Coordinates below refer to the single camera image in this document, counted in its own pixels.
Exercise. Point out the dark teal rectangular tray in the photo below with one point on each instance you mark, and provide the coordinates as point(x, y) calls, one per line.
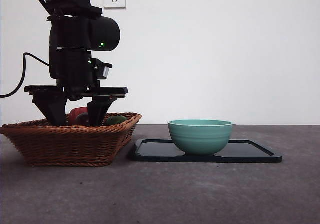
point(155, 153)

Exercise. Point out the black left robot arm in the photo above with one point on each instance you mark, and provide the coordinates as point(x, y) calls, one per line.
point(75, 29)

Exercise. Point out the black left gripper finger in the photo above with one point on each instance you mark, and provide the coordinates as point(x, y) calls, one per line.
point(98, 109)
point(53, 109)

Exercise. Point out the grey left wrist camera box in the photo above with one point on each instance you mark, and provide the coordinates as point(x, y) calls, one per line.
point(106, 71)

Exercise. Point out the green pepper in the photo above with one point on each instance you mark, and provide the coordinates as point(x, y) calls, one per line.
point(115, 120)

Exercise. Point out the brown wicker basket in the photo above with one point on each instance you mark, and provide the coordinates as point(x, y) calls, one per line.
point(62, 144)

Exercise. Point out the red bell pepper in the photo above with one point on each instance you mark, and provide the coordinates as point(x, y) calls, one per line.
point(75, 113)

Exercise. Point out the teal ribbed bowl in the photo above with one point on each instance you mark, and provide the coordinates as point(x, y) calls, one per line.
point(200, 139)

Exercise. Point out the dark purple round fruit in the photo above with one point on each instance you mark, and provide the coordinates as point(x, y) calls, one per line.
point(83, 119)

